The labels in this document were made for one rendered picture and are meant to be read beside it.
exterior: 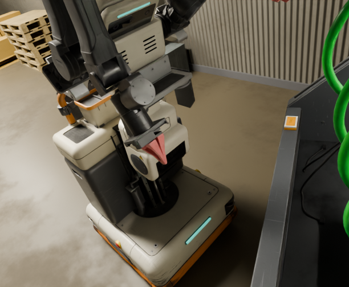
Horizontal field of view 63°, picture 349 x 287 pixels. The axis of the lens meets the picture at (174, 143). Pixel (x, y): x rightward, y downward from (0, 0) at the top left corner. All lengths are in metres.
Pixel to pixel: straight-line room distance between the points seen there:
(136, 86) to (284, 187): 0.38
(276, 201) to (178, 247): 0.86
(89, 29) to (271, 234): 0.53
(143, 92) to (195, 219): 0.99
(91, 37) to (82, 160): 0.74
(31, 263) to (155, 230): 0.93
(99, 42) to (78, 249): 1.55
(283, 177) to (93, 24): 0.52
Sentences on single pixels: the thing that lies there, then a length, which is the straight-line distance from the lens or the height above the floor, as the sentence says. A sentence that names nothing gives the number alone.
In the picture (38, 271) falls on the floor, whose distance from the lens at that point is 2.06.
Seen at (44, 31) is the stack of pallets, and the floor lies 0.58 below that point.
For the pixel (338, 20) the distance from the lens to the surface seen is 0.49.
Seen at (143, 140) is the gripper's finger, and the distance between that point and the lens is 0.65.
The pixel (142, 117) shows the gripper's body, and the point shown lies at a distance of 0.66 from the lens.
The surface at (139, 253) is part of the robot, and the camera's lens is 1.45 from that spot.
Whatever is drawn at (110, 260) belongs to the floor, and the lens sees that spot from 1.85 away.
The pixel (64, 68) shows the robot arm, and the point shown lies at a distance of 0.76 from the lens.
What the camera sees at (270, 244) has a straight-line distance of 0.58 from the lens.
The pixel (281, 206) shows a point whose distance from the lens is 0.64.
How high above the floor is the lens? 1.44
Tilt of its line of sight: 36 degrees down
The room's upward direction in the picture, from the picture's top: 16 degrees counter-clockwise
